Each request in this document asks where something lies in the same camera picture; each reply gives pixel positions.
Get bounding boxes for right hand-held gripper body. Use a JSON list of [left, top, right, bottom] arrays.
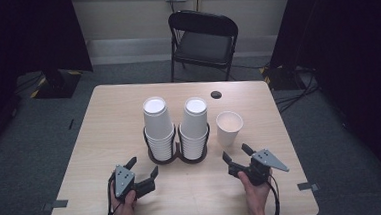
[[226, 147, 291, 188]]

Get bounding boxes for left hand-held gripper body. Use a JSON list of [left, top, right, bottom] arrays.
[[108, 162, 158, 203]]

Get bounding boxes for single white paper cup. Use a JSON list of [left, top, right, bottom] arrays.
[[215, 109, 246, 149]]

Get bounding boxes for black wire cup holder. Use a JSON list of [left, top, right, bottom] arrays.
[[141, 120, 214, 167]]

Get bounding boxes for stack of white paper cups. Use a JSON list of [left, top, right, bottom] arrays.
[[141, 95, 178, 163], [177, 95, 212, 162]]

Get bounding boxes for person's left hand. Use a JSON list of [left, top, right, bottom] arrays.
[[109, 188, 140, 215]]

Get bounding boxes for person's right hand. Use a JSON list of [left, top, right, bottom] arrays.
[[236, 168, 276, 215]]

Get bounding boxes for grey tape piece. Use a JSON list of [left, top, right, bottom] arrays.
[[296, 181, 321, 193], [42, 198, 70, 212]]

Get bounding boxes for black stand base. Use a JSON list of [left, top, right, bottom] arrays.
[[28, 67, 86, 101], [259, 63, 300, 93]]

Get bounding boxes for black folding chair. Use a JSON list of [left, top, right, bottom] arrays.
[[167, 6, 243, 86]]

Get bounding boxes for dark curtain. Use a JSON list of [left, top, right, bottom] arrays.
[[265, 0, 381, 204], [0, 0, 99, 157]]

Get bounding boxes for left hand-held gripper cable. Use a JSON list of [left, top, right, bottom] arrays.
[[100, 173, 120, 215]]

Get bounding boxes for hand-held gripper cable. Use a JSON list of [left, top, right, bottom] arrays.
[[267, 172, 282, 215], [100, 173, 120, 215]]

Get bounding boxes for right hand-held gripper cable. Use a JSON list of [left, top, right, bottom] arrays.
[[267, 172, 282, 215]]

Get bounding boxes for black floor cables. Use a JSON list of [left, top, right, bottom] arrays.
[[272, 65, 322, 114]]

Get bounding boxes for black outlet cable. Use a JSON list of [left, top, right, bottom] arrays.
[[169, 0, 184, 39]]

